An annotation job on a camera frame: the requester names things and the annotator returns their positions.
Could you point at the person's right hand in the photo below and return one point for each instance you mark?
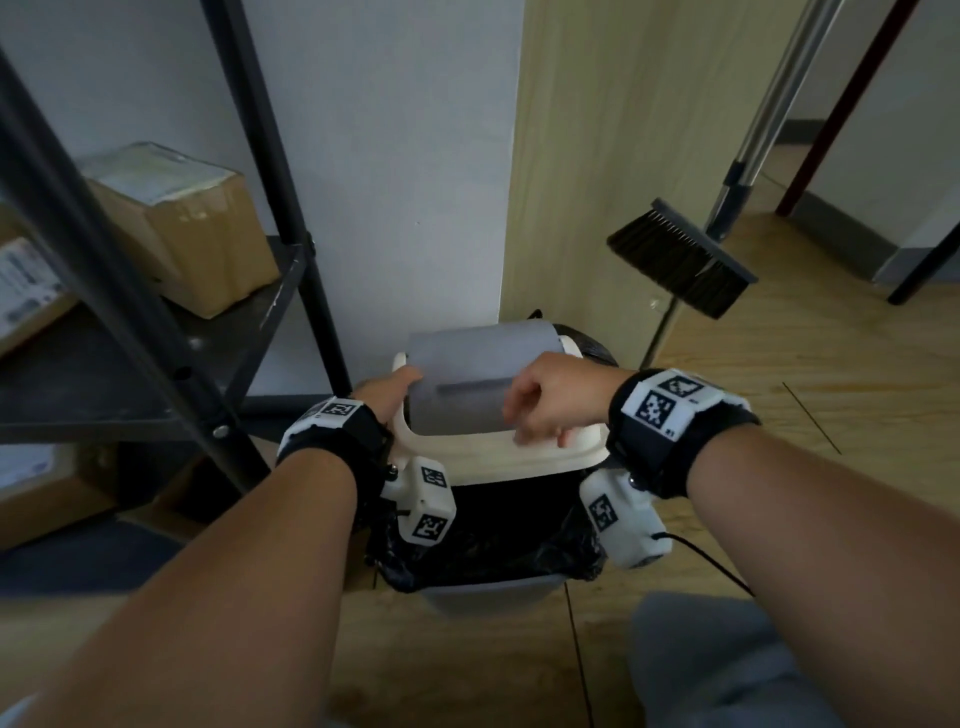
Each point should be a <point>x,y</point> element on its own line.
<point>570,390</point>

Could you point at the person's left hand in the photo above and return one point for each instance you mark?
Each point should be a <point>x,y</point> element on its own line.
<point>382,394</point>

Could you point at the person's right thumb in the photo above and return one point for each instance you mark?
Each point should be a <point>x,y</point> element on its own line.
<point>521,397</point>

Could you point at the person's left thumb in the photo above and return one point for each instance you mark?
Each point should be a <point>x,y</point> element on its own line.
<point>407,374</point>

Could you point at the white bin lid frame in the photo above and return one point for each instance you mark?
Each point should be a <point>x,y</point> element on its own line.
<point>480,457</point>

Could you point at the person's left forearm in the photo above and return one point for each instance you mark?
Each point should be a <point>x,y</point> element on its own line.
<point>225,592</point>

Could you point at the person's right forearm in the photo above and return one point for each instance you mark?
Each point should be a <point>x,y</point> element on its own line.
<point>840,570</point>

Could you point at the grey swing flap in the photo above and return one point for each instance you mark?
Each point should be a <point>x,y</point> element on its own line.
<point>465,360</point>

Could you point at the black trash bag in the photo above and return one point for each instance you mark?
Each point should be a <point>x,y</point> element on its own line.
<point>510,540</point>

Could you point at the thin metal pole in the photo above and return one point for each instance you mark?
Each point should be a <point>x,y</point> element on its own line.
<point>661,334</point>

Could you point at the grey trash bin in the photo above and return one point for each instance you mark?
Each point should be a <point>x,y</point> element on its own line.
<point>487,595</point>

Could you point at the cardboard box with white label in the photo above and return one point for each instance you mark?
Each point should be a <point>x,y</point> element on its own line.
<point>187,232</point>

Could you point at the light wooden panel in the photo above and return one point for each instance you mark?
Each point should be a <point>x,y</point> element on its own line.
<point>615,135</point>

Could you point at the black metal shelf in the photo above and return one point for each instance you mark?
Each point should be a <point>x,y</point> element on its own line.
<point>112,375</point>

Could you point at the person's grey trouser leg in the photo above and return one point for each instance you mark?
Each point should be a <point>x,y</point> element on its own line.
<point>720,667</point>

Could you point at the flat cardboard box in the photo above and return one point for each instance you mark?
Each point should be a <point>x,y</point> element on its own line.
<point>45,495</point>

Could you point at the cardboard box with printed label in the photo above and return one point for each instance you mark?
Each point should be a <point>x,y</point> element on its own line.
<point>22,292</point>

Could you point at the dark red pole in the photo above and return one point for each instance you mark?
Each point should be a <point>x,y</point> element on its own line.
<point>840,120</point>

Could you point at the black furniture leg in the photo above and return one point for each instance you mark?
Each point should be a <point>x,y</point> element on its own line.
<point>926,262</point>

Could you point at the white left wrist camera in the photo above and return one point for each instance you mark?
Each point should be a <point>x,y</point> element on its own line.
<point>424,502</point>

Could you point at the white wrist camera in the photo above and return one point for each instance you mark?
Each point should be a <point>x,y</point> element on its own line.
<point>626,525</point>
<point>424,502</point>

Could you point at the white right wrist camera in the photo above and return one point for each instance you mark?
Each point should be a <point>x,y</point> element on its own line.
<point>626,525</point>

